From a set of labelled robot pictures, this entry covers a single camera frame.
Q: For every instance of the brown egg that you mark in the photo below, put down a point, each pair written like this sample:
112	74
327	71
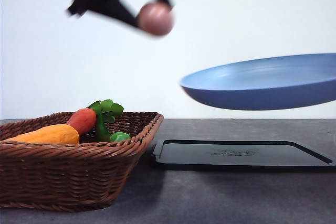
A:
155	18

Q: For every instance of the blue plate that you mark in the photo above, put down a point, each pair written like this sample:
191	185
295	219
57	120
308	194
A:
271	83

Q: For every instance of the brown wicker basket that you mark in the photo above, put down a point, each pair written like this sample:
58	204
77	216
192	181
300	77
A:
75	161

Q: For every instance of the orange toy carrot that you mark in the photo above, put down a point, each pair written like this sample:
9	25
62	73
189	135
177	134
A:
84	120

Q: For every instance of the green toy vegetable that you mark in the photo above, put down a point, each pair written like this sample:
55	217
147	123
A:
103	132

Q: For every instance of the yellow toy vegetable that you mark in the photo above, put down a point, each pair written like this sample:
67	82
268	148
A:
58	134

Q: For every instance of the black tray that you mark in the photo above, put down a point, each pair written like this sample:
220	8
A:
239	155

